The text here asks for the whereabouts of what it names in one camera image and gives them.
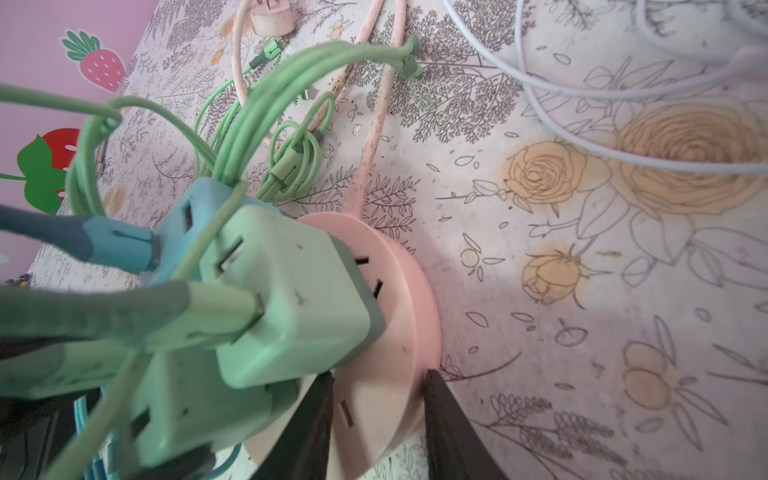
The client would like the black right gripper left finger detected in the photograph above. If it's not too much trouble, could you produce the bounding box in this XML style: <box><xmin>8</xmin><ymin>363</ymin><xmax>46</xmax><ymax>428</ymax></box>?
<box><xmin>250</xmin><ymin>371</ymin><xmax>335</xmax><ymax>480</ymax></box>

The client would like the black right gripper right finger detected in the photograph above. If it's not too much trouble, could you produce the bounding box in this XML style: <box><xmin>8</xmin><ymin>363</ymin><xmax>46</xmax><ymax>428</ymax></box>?
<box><xmin>423</xmin><ymin>369</ymin><xmax>507</xmax><ymax>480</ymax></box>

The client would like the round pink power socket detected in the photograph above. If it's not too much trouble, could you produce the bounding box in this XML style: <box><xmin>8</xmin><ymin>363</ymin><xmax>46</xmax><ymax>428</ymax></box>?
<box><xmin>245</xmin><ymin>212</ymin><xmax>441</xmax><ymax>479</ymax></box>

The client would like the green plug adapter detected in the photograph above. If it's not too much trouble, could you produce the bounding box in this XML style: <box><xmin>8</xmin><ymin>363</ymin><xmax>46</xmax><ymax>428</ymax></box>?
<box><xmin>199</xmin><ymin>205</ymin><xmax>386</xmax><ymax>389</ymax></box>
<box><xmin>118</xmin><ymin>349</ymin><xmax>298</xmax><ymax>472</ymax></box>

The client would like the green usb cable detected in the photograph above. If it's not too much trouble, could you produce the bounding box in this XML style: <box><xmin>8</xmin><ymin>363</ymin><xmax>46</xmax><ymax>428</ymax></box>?
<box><xmin>0</xmin><ymin>34</ymin><xmax>425</xmax><ymax>217</ymax></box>

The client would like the white cable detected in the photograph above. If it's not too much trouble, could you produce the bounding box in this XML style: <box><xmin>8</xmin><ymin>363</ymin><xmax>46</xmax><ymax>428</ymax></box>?
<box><xmin>440</xmin><ymin>0</ymin><xmax>768</xmax><ymax>176</ymax></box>

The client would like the pink socket cable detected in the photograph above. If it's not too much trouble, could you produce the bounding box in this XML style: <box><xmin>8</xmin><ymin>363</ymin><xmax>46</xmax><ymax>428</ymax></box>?
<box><xmin>231</xmin><ymin>0</ymin><xmax>409</xmax><ymax>220</ymax></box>

